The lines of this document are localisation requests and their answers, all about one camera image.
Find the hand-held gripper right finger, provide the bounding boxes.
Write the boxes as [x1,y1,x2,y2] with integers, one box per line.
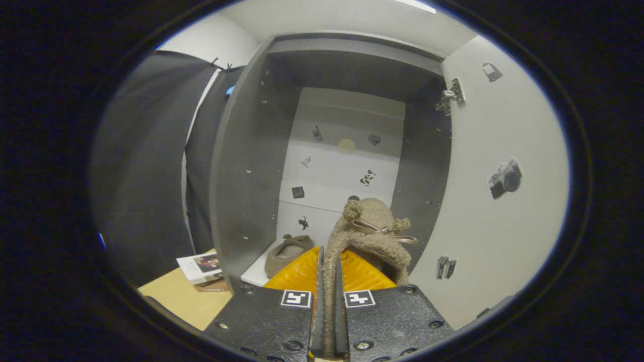
[336,249,456,362]

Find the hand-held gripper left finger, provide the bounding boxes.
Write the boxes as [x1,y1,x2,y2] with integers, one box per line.
[203,246,326,361]

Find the brown fuzzy shoe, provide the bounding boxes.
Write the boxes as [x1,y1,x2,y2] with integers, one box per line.
[265,234,315,279]
[322,197,420,359]

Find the grey shoe cabinet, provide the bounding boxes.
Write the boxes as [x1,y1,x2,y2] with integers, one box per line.
[209,31,453,295]

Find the metal door hinge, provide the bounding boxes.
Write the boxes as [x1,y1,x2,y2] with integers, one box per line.
[435,76,467,117]

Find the brown flat box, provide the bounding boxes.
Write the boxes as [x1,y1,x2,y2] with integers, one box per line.
[193,275,233,294]

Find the white book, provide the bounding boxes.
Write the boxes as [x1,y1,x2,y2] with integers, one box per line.
[176,251,222,285]

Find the black backdrop cloth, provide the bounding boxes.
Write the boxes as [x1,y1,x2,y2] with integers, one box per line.
[91,50,247,287]

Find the long ceiling light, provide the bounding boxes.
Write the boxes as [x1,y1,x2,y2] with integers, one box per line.
[394,0,438,15]

